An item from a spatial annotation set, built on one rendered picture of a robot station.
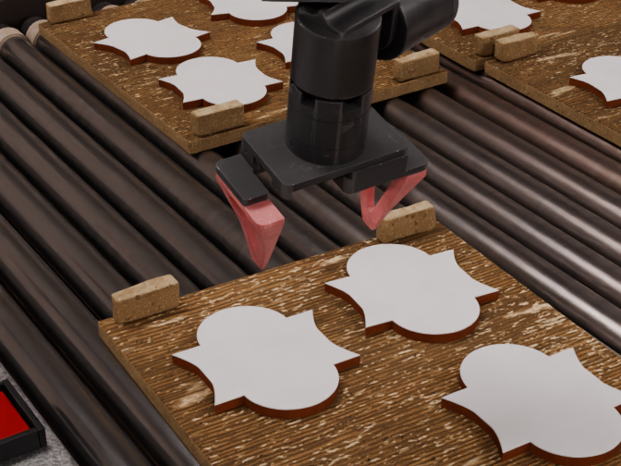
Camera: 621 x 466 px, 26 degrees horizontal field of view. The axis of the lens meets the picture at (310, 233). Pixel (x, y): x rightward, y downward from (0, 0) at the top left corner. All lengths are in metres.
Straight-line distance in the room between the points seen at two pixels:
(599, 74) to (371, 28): 0.76
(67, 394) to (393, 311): 0.28
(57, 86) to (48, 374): 0.59
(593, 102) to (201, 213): 0.48
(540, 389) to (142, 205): 0.49
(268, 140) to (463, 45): 0.78
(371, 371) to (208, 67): 0.61
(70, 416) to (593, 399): 0.41
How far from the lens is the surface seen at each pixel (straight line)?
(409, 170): 0.96
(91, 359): 1.15
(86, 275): 1.26
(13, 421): 1.07
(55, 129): 1.54
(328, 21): 0.87
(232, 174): 0.94
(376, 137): 0.95
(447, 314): 1.14
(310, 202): 1.37
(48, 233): 1.34
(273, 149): 0.93
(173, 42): 1.68
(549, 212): 1.38
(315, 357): 1.09
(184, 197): 1.38
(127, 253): 1.29
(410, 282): 1.18
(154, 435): 1.07
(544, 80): 1.61
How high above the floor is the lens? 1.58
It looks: 30 degrees down
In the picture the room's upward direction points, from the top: straight up
